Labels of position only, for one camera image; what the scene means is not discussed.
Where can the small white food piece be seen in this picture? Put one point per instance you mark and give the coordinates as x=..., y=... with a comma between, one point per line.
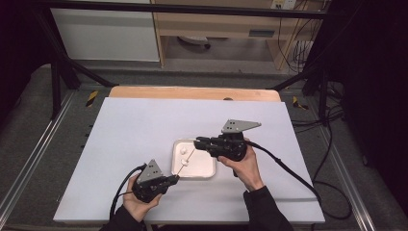
x=183, y=149
x=184, y=162

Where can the aluminium floor rail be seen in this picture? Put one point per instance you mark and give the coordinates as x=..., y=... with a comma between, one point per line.
x=35, y=150
x=346, y=179

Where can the person's right hand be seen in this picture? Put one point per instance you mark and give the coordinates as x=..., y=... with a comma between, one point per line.
x=247, y=171

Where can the light wooden desk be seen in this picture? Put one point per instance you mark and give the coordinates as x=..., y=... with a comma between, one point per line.
x=218, y=24

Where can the grey round device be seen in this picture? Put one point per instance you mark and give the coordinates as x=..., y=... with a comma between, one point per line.
x=194, y=40

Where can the black metal frame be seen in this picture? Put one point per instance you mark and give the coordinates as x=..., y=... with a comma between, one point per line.
x=179, y=9

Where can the white cabinet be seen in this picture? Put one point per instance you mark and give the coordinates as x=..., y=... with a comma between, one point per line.
x=106, y=35

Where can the square metal tray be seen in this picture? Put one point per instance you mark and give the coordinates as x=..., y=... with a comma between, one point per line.
x=202, y=165

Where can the white wall socket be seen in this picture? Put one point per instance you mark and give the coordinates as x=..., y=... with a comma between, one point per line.
x=284, y=4

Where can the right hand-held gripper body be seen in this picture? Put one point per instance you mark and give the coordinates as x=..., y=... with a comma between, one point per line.
x=229, y=146

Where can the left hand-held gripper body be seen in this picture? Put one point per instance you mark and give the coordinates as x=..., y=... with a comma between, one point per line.
x=150, y=174

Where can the yellow black striped tape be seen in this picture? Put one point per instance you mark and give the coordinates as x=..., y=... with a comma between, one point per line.
x=92, y=98
x=298, y=103

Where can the wooden table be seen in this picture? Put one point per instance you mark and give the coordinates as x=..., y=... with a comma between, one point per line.
x=192, y=93

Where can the person's left hand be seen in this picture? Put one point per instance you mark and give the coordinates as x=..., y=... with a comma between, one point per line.
x=138, y=208

